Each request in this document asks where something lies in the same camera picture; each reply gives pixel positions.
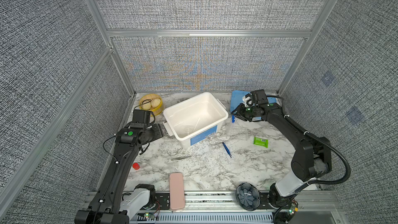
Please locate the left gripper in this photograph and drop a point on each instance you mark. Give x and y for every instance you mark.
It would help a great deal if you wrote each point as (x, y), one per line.
(158, 131)

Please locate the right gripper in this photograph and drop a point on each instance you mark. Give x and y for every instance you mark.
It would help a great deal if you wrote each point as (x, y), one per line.
(239, 112)

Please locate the blue-capped test tube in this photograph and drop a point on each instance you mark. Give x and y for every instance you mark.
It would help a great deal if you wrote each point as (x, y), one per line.
(237, 130)

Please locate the clear plastic funnel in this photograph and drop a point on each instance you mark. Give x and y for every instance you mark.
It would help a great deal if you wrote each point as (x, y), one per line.
(187, 130)

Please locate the metal tweezers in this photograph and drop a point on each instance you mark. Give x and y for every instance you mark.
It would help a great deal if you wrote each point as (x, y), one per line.
(180, 158)

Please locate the blue plastic tweezers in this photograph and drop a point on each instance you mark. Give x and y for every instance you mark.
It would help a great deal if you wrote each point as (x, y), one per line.
(227, 150)

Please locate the white plastic storage bin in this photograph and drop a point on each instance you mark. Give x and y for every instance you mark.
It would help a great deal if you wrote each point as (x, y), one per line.
(187, 112)

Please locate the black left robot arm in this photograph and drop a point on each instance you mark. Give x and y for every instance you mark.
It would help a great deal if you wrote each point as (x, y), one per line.
(107, 206)

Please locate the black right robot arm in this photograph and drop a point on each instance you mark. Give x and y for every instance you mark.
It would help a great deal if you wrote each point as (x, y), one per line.
(312, 157)

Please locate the blue plastic bin lid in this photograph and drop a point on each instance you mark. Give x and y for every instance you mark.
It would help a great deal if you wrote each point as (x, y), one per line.
(237, 97)

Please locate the right steamed bun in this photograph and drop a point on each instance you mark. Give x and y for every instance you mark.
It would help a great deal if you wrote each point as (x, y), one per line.
(156, 104)

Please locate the yellow bamboo steamer basket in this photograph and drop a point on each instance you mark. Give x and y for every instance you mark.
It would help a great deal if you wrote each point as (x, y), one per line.
(145, 103)

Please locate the green packet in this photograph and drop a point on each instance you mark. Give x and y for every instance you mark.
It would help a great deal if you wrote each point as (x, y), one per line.
(261, 142)

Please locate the red bottle cap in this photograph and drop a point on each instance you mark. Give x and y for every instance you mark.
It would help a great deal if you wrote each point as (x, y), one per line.
(136, 166)

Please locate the pink rectangular case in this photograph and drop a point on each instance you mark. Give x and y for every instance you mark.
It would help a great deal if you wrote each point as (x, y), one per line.
(177, 196)

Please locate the black flower-shaped dish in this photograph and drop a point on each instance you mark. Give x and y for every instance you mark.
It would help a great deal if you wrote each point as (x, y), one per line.
(248, 196)

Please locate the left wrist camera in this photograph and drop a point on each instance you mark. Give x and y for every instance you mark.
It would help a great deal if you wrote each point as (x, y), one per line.
(142, 119)

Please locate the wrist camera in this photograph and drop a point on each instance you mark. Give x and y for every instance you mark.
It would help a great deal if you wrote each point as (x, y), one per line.
(142, 119)
(255, 98)

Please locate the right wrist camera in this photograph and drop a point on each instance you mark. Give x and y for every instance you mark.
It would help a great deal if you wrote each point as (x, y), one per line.
(255, 98)

